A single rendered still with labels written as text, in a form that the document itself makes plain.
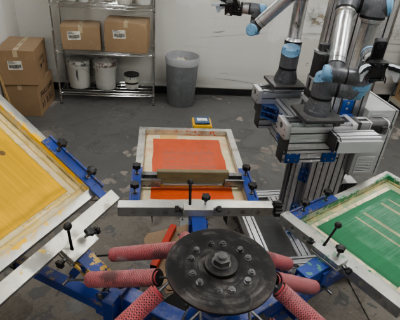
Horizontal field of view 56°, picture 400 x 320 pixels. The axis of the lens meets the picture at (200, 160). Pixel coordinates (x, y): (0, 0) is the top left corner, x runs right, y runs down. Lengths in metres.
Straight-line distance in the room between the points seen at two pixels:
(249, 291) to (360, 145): 1.37
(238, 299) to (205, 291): 0.08
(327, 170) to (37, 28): 4.20
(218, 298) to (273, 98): 1.80
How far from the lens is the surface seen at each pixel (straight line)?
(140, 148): 2.17
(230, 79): 5.62
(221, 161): 2.15
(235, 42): 5.48
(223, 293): 0.99
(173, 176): 1.85
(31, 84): 4.84
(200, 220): 1.59
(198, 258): 1.06
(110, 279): 1.21
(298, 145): 2.18
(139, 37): 4.89
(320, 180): 2.65
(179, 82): 5.01
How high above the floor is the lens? 2.07
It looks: 31 degrees down
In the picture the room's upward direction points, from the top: 5 degrees clockwise
